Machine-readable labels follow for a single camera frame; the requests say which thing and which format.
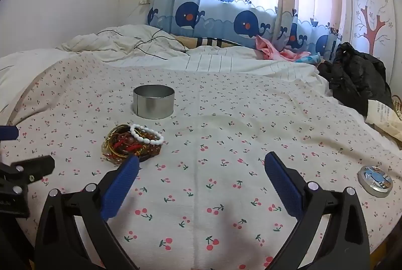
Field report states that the light blue cloth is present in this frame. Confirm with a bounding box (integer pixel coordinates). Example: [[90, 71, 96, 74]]
[[295, 52, 322, 64]]

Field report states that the cherry print bedsheet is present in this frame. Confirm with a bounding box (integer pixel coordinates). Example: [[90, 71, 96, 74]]
[[0, 53, 402, 270]]

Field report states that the pink cloth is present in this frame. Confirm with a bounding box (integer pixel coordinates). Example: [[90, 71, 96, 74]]
[[255, 35, 311, 63]]

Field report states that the beige black striped pillow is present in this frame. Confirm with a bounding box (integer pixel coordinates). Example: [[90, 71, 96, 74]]
[[173, 35, 248, 49]]

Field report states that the white printed paper bag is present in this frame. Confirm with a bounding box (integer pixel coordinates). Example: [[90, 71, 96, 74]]
[[366, 96, 402, 149]]

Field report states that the white bead bracelet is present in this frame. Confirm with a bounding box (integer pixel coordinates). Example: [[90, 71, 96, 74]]
[[130, 124, 165, 146]]

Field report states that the red braided bracelet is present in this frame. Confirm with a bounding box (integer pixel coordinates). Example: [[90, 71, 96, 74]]
[[108, 136, 148, 157]]

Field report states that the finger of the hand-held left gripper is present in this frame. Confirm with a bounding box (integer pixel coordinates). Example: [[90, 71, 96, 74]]
[[0, 155, 56, 192], [0, 126, 19, 140]]

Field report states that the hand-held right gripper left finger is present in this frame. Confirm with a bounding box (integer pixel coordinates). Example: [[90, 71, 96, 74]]
[[34, 155, 140, 270]]

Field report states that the thin black cable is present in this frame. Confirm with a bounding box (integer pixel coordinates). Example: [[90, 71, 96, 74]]
[[96, 28, 189, 61]]

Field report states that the gold thread bracelet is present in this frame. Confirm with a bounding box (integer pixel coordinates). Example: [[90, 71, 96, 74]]
[[101, 125, 132, 164]]

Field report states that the round metal tin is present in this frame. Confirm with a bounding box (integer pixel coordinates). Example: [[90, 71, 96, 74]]
[[133, 85, 175, 120]]

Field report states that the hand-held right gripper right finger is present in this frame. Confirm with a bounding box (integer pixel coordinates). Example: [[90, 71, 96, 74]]
[[264, 151, 371, 270]]

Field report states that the black jacket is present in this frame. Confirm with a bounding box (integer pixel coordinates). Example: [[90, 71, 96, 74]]
[[317, 42, 391, 117]]

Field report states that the white striped quilt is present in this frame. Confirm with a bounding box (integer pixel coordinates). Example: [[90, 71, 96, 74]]
[[0, 24, 319, 123]]

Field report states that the round tin lid blue print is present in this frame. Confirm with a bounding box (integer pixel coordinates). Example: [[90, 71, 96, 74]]
[[357, 165, 394, 196]]

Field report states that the tree wall sticker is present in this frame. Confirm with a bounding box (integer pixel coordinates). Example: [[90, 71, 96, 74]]
[[355, 0, 396, 54]]

